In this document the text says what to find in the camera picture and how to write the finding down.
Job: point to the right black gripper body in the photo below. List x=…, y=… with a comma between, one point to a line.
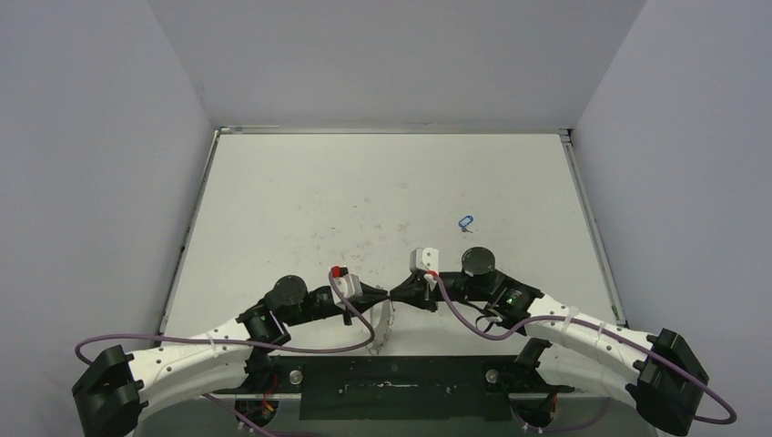
x=427, y=289

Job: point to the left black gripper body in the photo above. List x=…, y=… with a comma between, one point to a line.
x=318, y=309

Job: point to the clear plastic keyring holder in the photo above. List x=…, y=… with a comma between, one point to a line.
x=381, y=318

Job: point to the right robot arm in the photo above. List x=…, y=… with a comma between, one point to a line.
x=658, y=375

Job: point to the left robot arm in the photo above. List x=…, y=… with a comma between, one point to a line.
x=121, y=388

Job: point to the blue tagged key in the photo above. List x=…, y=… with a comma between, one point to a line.
x=465, y=222

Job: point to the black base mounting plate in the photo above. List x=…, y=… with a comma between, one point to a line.
x=400, y=388

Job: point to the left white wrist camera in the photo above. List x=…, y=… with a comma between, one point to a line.
x=344, y=285

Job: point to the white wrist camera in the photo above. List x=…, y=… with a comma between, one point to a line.
x=344, y=285
x=424, y=262

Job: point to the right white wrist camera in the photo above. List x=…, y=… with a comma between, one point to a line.
x=424, y=262

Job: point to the aluminium front rail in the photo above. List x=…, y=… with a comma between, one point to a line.
x=189, y=377

